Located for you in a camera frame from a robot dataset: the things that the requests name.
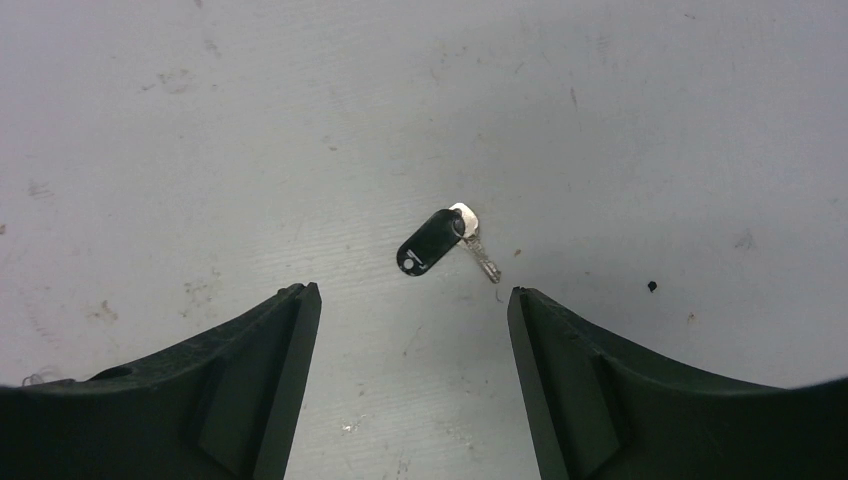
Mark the silver key with black tag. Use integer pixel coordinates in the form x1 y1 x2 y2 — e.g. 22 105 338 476
396 202 501 284

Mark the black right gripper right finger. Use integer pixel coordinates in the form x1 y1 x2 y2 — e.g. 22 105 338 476
507 287 847 479

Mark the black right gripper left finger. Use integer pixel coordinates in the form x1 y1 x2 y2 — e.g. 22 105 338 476
1 283 322 479

